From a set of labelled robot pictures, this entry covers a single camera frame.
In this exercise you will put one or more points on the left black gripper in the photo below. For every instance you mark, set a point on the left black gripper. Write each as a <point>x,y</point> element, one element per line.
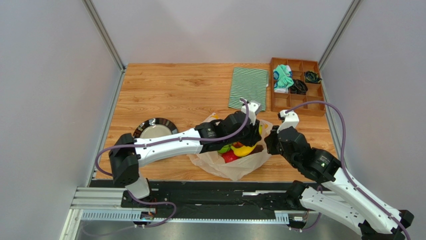
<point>254,136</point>

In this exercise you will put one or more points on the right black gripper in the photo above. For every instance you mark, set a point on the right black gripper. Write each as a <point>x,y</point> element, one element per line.
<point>273,142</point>

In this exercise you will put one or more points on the yellow banana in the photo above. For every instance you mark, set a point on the yellow banana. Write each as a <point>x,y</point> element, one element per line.
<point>243,151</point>

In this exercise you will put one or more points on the green striped ball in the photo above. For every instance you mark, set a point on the green striped ball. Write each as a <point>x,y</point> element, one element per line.
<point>224,149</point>

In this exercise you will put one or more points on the red apple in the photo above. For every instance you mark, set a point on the red apple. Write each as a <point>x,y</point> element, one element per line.
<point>229,156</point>

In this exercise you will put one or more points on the banana print plastic bag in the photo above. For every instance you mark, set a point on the banana print plastic bag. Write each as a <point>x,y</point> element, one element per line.
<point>213,163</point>

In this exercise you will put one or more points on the dark purple fruit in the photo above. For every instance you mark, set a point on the dark purple fruit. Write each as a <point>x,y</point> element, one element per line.
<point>258,148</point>

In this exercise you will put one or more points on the orange fruit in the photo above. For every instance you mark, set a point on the orange fruit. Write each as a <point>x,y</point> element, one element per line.
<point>238,145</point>

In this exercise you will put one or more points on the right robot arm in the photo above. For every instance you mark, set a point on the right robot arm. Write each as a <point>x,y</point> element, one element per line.
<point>362,212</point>

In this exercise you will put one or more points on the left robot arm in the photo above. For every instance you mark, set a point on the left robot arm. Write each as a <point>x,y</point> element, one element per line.
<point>130,153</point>

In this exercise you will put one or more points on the wooden compartment tray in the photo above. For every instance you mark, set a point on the wooden compartment tray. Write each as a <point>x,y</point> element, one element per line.
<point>286,100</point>

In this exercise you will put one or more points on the green striped cloth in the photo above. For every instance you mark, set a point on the green striped cloth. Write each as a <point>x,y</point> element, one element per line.
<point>250,84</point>

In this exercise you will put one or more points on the teal white socks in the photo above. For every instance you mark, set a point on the teal white socks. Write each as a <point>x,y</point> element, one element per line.
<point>282,76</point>

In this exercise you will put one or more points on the black fruit bowl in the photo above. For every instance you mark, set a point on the black fruit bowl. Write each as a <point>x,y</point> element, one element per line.
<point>155,128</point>

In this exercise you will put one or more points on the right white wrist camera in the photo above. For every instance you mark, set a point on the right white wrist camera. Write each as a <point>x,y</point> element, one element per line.
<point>288,119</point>

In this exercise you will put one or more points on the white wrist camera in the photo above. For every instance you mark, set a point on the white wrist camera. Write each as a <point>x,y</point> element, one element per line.
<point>288,119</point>
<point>252,109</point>

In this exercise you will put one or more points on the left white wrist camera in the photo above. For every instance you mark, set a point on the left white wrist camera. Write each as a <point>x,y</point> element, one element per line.
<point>252,109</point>

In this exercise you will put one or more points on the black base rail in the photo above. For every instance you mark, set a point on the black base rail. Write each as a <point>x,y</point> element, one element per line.
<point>282,203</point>

